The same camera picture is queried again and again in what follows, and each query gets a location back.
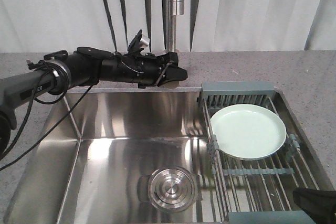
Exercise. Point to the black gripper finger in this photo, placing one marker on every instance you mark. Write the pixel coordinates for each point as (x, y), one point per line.
(319, 205)

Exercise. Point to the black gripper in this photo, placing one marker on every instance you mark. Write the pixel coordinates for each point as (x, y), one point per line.
(148, 70)

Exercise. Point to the mint green round plate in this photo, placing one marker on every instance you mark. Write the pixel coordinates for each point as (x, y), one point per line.
(248, 132)

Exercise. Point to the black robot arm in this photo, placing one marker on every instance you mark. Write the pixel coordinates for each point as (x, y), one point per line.
(60, 71)

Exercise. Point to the grey blue dish drying rack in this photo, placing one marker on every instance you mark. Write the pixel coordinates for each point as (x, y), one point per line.
(263, 186)

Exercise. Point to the steel kitchen faucet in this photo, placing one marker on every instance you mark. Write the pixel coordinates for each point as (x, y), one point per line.
(172, 9)

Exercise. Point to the stainless steel sink basin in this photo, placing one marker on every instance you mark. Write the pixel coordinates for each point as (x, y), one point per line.
(87, 169)

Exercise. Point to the round steel sink drain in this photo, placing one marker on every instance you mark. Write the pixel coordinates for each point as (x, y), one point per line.
(169, 189)

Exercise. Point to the white pleated curtain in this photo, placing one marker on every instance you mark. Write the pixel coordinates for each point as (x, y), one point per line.
(205, 25)

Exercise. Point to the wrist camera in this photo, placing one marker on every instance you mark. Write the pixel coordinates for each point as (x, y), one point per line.
(139, 42)

